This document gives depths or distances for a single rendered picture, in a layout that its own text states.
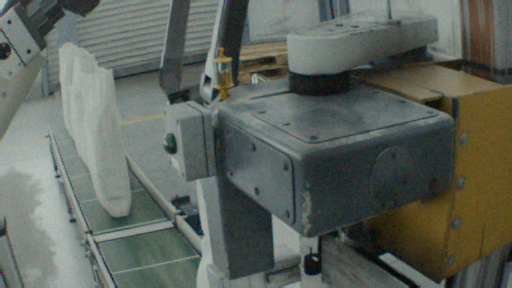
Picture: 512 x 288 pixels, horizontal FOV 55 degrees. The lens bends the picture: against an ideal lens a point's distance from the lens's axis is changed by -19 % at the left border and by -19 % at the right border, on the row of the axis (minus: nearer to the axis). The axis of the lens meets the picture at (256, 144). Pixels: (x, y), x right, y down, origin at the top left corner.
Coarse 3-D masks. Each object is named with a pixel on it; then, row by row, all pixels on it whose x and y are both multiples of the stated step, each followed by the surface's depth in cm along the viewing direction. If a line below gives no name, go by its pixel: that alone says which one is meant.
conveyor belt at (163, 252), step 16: (112, 240) 248; (128, 240) 248; (144, 240) 248; (160, 240) 248; (176, 240) 248; (112, 256) 233; (128, 256) 234; (144, 256) 234; (160, 256) 234; (176, 256) 234; (192, 256) 234; (112, 272) 220; (128, 272) 220; (144, 272) 220; (160, 272) 221; (176, 272) 221; (192, 272) 221
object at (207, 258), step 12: (204, 204) 146; (204, 216) 148; (204, 228) 150; (276, 228) 112; (288, 228) 108; (204, 240) 147; (276, 240) 113; (288, 240) 109; (204, 252) 145; (204, 264) 141; (204, 276) 138
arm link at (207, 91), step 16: (224, 0) 115; (240, 0) 115; (224, 16) 116; (240, 16) 117; (224, 32) 117; (240, 32) 118; (224, 48) 118; (240, 48) 120; (208, 64) 121; (208, 80) 124; (208, 96) 121
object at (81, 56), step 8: (80, 48) 356; (80, 56) 357; (88, 56) 319; (80, 64) 316; (80, 72) 319; (80, 80) 325; (72, 88) 340; (80, 88) 325; (72, 96) 336; (80, 96) 325; (72, 104) 344; (80, 104) 325; (72, 112) 346; (80, 112) 328; (72, 120) 348; (80, 120) 330; (72, 128) 351; (80, 128) 333; (80, 136) 337; (80, 144) 340; (80, 152) 345; (88, 168) 339
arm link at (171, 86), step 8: (168, 80) 148; (176, 80) 149; (168, 88) 148; (176, 88) 148; (184, 88) 150; (192, 88) 151; (168, 96) 150; (192, 96) 150; (200, 96) 150; (200, 104) 150
